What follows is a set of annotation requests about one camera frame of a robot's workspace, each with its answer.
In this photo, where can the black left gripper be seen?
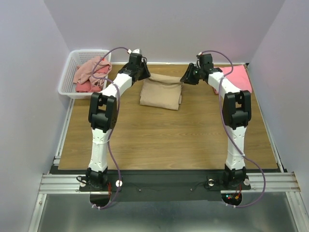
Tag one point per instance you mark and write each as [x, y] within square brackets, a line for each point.
[147, 73]

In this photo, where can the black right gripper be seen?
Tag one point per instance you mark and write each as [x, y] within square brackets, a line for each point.
[189, 75]

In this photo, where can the beige t shirt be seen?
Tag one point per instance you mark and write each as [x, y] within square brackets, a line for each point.
[162, 91]

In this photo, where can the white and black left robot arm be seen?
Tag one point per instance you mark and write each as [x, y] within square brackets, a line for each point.
[103, 114]

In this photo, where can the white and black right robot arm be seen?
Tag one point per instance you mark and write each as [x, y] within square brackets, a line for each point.
[236, 113]

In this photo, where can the folded bright pink t shirt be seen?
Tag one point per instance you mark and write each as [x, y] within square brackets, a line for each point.
[235, 82]

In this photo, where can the dusty pink t shirt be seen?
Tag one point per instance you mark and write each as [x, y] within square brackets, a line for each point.
[94, 70]

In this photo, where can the white perforated plastic basket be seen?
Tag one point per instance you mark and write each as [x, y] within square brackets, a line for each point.
[78, 58]

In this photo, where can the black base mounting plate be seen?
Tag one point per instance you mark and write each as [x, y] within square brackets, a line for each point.
[160, 185]

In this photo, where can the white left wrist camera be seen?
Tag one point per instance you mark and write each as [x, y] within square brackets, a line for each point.
[135, 51]

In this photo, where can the aluminium frame rail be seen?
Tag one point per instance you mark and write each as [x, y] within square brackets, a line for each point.
[59, 184]

